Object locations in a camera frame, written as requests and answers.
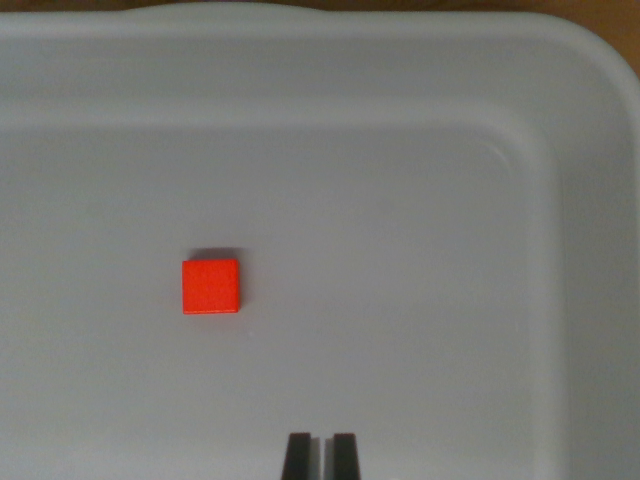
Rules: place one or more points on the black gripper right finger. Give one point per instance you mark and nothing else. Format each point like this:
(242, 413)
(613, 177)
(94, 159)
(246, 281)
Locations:
(345, 457)

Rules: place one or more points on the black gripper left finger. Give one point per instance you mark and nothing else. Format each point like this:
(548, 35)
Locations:
(298, 457)

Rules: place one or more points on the red cube block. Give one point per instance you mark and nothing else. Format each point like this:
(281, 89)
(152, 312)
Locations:
(210, 287)

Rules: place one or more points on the grey plastic bin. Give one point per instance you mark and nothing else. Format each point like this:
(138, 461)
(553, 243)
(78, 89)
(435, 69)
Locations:
(380, 200)

